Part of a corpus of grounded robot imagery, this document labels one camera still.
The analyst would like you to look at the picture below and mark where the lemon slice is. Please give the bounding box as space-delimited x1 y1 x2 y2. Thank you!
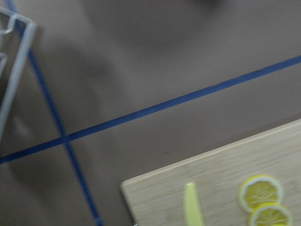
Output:
238 175 285 213
248 202 293 226

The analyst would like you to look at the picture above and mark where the lemon slice middle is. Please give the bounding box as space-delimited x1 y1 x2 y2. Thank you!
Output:
248 202 293 226

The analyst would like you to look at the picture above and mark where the lemon slice far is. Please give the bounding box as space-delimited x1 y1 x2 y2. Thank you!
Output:
238 175 285 213

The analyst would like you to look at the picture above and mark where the yellow plastic knife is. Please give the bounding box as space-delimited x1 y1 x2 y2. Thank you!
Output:
183 183 205 226

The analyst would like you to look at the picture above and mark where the white wire cup rack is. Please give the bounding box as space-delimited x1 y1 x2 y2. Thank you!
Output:
0 7 37 137

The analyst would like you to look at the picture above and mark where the bamboo cutting board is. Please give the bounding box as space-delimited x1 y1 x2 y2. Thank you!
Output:
121 120 301 226

